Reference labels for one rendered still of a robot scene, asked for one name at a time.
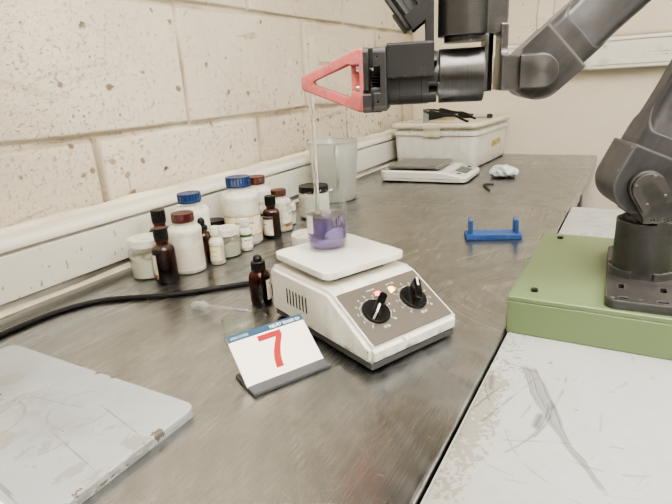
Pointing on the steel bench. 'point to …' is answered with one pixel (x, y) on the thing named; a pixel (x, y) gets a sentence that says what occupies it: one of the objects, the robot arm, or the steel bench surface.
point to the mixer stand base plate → (73, 427)
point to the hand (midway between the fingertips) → (309, 83)
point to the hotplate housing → (295, 300)
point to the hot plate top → (367, 254)
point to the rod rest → (493, 232)
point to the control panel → (380, 333)
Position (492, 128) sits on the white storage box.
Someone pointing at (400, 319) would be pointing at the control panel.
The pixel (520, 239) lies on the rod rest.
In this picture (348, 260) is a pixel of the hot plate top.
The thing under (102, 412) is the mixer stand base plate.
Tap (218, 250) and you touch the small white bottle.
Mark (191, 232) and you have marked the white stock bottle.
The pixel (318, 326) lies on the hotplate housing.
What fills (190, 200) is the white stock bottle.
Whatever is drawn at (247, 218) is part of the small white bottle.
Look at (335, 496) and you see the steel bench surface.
